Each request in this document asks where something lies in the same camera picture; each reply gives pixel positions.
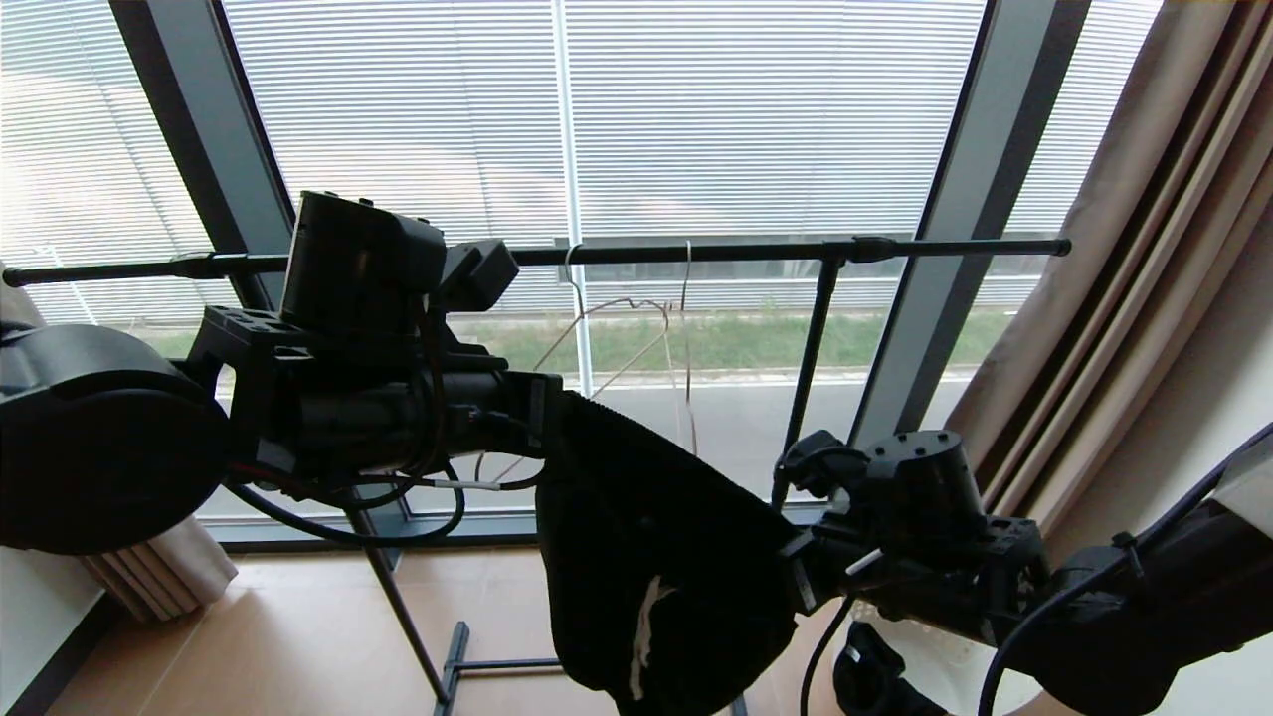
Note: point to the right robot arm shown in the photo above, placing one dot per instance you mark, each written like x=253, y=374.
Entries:
x=1193, y=577

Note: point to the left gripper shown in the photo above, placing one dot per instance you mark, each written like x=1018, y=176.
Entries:
x=398, y=413

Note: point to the black clothes rack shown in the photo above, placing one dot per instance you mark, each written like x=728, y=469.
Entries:
x=756, y=253

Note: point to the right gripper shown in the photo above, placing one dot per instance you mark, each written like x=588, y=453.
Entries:
x=935, y=577

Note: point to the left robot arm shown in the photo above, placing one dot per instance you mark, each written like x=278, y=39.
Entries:
x=99, y=438

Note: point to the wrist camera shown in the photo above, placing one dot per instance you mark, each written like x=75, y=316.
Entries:
x=482, y=273
x=816, y=462

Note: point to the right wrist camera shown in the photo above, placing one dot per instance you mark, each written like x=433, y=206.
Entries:
x=816, y=462

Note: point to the black shorts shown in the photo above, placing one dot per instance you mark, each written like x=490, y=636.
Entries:
x=656, y=517

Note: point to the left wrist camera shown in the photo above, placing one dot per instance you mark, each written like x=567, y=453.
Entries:
x=482, y=273

